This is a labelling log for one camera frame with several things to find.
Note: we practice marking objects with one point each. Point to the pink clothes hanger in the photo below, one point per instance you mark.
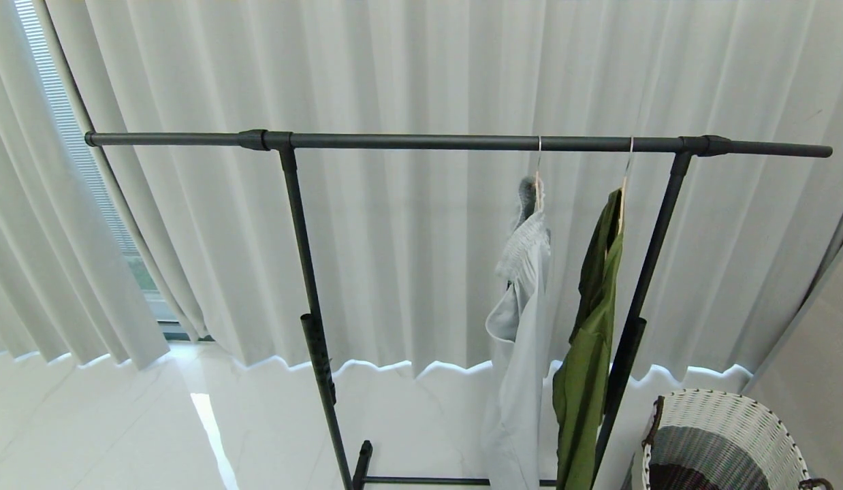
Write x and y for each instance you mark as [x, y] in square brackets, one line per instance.
[623, 197]
[538, 187]

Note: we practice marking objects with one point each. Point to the green garment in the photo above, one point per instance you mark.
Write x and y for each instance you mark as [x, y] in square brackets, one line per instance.
[588, 381]

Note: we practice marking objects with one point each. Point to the black clothes rack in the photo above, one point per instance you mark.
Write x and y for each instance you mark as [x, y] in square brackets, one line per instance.
[462, 141]

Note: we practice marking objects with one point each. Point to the white laundry basket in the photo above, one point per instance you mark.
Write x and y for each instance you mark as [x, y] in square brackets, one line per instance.
[721, 408]

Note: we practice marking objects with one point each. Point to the white curtain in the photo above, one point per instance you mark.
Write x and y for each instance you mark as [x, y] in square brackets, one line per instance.
[54, 272]
[394, 68]

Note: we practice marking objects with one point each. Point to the window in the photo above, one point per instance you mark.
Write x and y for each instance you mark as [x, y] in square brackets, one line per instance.
[57, 88]

